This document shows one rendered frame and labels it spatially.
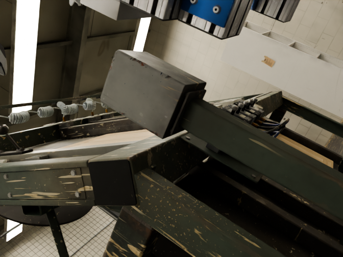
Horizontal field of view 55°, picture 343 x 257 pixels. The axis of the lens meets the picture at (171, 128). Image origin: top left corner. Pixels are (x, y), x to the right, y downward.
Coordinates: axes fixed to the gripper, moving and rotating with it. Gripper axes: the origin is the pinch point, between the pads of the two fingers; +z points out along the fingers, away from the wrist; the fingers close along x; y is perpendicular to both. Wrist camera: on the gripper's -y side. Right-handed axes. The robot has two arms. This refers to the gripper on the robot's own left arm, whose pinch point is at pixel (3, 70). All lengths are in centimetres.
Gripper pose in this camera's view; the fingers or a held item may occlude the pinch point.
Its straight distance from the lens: 111.1
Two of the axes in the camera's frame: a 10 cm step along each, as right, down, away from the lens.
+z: 5.9, 8.0, -0.4
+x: -5.1, 3.4, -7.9
